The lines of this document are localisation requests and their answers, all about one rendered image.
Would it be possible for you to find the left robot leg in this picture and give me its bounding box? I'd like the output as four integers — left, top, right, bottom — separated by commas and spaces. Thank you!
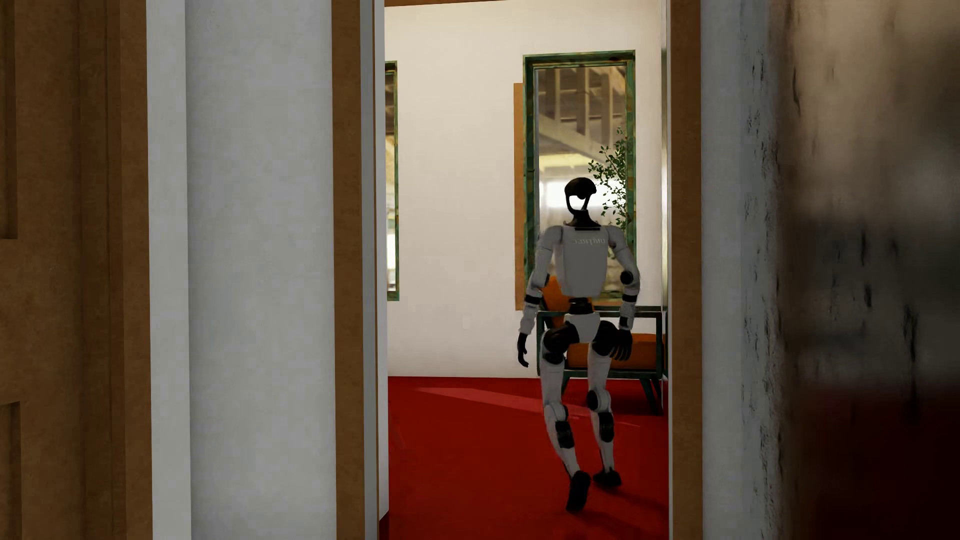
585, 321, 624, 491

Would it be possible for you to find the robot leg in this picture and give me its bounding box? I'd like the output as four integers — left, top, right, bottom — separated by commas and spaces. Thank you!
540, 322, 594, 516
585, 321, 624, 491

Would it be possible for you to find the right robot leg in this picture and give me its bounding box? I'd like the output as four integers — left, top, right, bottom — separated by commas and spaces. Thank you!
540, 322, 594, 516

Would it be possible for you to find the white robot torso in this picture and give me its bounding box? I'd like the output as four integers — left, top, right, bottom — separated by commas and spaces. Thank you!
553, 223, 613, 348

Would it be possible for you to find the brown wooden door jamb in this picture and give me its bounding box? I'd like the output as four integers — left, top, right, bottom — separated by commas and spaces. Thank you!
330, 0, 378, 540
668, 0, 705, 540

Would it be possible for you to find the wooden panel beside window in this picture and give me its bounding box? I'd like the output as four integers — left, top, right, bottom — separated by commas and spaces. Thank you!
513, 82, 527, 311

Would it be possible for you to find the black robot head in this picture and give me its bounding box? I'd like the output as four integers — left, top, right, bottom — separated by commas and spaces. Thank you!
564, 177, 599, 228

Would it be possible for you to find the green leafy plant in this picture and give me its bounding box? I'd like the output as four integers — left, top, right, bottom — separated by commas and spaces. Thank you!
588, 129, 630, 231

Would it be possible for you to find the narrow green framed window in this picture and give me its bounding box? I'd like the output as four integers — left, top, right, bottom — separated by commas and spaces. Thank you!
384, 60, 400, 303

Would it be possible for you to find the wide green framed window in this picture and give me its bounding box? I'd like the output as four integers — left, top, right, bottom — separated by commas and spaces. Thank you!
522, 50, 638, 303

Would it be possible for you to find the brown wooden panelled door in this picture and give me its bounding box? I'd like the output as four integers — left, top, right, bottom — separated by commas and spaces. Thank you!
0, 0, 153, 540

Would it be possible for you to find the orange armchair green frame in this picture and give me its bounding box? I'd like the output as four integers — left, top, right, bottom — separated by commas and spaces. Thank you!
535, 276, 667, 415

